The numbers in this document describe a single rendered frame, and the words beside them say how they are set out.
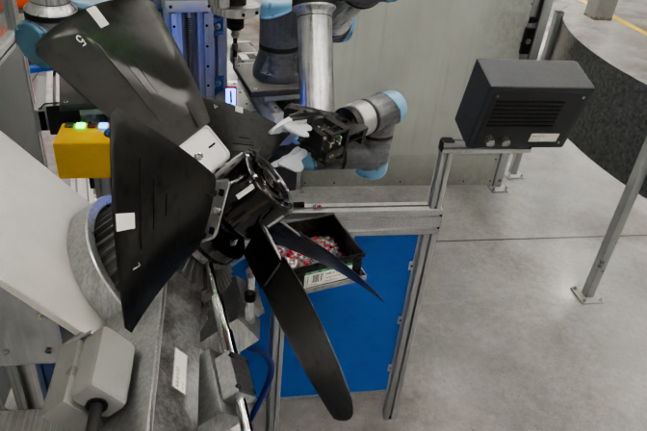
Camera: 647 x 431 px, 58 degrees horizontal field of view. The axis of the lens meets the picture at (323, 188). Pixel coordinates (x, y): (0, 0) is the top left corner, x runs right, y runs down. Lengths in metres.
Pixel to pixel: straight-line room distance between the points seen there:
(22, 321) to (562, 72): 1.22
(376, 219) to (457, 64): 1.65
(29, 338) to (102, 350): 0.28
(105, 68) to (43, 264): 0.28
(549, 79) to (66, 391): 1.17
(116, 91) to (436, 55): 2.27
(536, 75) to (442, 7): 1.51
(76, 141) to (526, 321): 1.93
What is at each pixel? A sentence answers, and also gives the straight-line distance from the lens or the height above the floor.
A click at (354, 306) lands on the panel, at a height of 0.51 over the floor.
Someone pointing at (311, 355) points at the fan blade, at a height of 1.05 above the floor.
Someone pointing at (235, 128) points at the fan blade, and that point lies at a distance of 1.13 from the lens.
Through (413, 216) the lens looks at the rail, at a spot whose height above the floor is 0.84.
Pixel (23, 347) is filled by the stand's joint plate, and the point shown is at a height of 0.99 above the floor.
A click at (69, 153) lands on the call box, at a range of 1.38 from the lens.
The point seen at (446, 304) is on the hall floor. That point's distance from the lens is 2.60.
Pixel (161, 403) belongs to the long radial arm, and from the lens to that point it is 0.72.
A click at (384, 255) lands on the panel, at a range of 1.64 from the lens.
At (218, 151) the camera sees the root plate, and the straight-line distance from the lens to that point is 0.93.
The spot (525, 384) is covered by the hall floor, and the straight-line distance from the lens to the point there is 2.41.
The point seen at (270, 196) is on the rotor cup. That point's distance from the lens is 0.86.
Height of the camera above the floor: 1.70
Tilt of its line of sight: 32 degrees down
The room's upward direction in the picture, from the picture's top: 6 degrees clockwise
